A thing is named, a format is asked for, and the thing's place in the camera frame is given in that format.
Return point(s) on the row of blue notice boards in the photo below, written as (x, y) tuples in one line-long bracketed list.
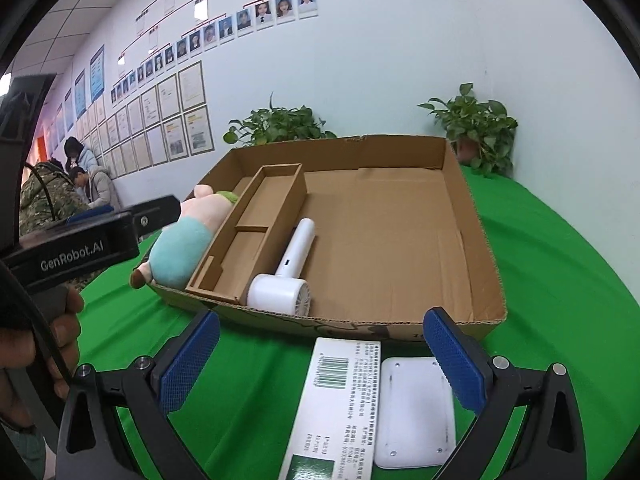
[(96, 72)]

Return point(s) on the white plastic device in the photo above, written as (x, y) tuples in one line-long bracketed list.
[(415, 410)]

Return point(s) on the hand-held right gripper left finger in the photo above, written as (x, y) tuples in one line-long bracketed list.
[(192, 360)]

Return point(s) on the potted green plant with pot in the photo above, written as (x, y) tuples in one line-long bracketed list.
[(480, 125)]

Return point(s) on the white box with green label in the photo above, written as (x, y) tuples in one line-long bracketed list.
[(345, 410)]

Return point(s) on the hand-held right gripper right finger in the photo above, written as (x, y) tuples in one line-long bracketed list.
[(455, 365)]

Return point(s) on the pink and teal plush toy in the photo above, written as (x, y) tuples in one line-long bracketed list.
[(182, 245)]

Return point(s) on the row of portrait photos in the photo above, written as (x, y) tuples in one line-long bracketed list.
[(235, 22)]

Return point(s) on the bushy potted green plant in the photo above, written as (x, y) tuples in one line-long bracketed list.
[(275, 125)]

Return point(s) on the small long cardboard box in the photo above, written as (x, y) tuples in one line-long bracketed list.
[(260, 210)]

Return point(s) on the person's left hand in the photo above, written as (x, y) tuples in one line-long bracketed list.
[(65, 335)]

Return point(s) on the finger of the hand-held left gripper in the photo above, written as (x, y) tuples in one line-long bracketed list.
[(92, 214), (157, 214)]

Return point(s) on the white hair dryer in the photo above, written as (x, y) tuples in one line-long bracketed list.
[(277, 295)]

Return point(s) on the green tablecloth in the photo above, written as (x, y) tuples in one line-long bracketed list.
[(550, 270)]

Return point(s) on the person's left forearm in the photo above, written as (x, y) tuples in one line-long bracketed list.
[(30, 452)]

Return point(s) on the group of framed certificates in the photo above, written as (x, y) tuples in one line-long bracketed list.
[(167, 120)]

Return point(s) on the large shallow cardboard box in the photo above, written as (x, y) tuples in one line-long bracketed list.
[(390, 240)]

